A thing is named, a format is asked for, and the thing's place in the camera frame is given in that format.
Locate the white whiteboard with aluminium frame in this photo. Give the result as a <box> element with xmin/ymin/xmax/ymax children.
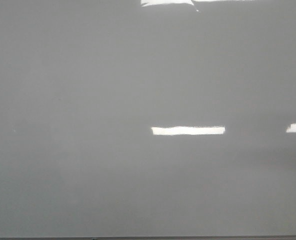
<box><xmin>0</xmin><ymin>0</ymin><xmax>296</xmax><ymax>238</ymax></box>

